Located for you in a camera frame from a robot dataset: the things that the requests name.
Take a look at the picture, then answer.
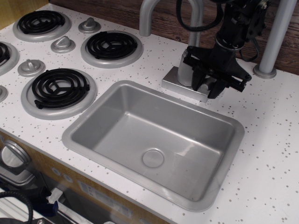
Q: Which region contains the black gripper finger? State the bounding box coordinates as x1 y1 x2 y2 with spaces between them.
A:
208 80 230 99
192 65 207 91

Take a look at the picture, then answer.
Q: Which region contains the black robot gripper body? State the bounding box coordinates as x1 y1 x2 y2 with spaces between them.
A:
184 37 251 91

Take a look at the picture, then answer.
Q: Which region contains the silver faucet lever handle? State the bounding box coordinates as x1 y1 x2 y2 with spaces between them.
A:
200 76 216 92

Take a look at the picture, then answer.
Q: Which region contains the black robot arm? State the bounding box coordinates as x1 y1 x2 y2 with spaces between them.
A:
176 0 270 99

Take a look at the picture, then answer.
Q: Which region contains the grey vertical pole with base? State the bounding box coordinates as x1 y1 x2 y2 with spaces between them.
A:
253 0 297 79

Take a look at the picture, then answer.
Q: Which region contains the grey sink basin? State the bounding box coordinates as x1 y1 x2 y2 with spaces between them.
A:
62 81 245 212

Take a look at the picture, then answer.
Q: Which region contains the back right coil burner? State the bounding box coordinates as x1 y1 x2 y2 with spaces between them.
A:
80 31 143 69

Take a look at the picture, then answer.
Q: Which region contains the round sink drain plug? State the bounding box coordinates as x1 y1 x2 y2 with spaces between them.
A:
142 149 164 168

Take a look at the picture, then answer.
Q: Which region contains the silver stove knob back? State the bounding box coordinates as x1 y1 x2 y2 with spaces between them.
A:
78 17 101 34

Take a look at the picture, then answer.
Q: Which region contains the silver stove knob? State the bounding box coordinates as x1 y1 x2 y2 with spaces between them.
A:
78 17 101 34
51 36 76 54
18 59 45 77

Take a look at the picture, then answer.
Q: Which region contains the silver stove knob middle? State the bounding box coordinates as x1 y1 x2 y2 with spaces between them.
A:
51 36 76 54

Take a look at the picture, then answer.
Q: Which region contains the front right coil burner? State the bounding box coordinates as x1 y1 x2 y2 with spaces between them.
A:
21 69 97 120

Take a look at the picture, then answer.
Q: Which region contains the back left coil burner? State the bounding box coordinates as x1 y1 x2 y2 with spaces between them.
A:
13 10 71 42

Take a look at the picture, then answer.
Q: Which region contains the silver stove knob front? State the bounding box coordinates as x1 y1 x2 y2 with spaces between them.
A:
18 59 45 77

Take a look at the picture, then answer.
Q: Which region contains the left edge coil burner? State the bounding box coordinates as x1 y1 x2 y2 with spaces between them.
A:
0 42 19 76

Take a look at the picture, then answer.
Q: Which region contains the silver stove knob left edge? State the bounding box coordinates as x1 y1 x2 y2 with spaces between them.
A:
0 85 8 102

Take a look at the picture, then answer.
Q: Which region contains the silver oven dial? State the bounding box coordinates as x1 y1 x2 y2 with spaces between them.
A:
0 140 31 171

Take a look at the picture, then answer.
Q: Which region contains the black braided cable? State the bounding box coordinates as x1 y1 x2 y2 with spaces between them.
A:
175 0 228 32

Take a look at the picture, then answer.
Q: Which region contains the silver oven door handle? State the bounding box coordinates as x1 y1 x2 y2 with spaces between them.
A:
0 167 36 188

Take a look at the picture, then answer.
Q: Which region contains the black cable lower left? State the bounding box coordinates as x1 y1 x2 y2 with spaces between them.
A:
0 190 36 224

